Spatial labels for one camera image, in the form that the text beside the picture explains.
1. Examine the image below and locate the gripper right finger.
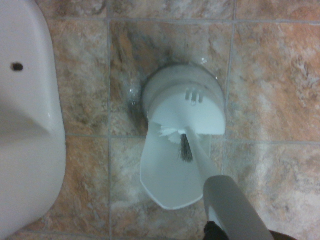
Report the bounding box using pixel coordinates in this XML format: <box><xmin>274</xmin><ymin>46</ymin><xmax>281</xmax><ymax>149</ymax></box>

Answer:
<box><xmin>268</xmin><ymin>229</ymin><xmax>298</xmax><ymax>240</ymax></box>

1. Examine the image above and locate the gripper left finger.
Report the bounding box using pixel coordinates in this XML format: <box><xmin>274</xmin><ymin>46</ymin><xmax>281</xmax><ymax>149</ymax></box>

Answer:
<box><xmin>202</xmin><ymin>220</ymin><xmax>225</xmax><ymax>240</ymax></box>

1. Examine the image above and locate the white toilet brush grey handle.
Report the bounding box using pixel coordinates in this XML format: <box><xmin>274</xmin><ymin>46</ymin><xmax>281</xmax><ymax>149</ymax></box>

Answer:
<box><xmin>158</xmin><ymin>125</ymin><xmax>274</xmax><ymax>240</ymax></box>

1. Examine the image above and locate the white toilet brush holder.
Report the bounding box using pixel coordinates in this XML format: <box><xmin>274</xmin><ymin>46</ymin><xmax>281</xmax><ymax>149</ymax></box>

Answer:
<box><xmin>139</xmin><ymin>63</ymin><xmax>226</xmax><ymax>211</ymax></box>

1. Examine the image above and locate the white ceramic toilet bowl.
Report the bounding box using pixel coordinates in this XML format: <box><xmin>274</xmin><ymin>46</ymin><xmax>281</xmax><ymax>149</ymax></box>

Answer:
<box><xmin>0</xmin><ymin>0</ymin><xmax>67</xmax><ymax>240</ymax></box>

